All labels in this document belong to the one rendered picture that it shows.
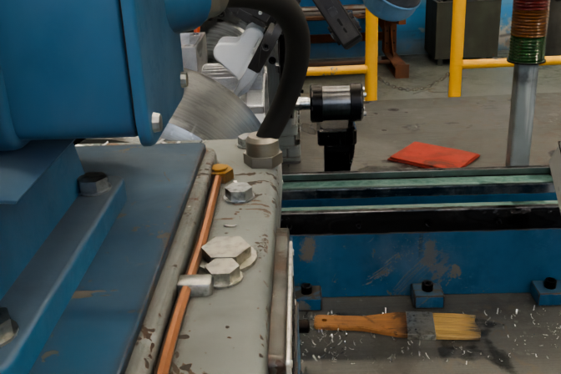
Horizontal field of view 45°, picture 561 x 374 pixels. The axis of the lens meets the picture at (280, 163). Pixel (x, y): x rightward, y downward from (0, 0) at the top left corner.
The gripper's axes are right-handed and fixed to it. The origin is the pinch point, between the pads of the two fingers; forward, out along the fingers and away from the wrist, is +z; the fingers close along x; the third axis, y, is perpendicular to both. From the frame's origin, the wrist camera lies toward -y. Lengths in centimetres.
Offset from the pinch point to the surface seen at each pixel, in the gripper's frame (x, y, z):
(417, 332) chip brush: 10.6, -31.9, 14.2
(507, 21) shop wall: -509, -200, -19
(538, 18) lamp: -33, -39, -25
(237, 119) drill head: 21.9, 0.5, -3.5
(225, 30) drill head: -26.6, 5.5, -0.1
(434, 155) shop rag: -49, -43, 8
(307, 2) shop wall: -502, -41, 46
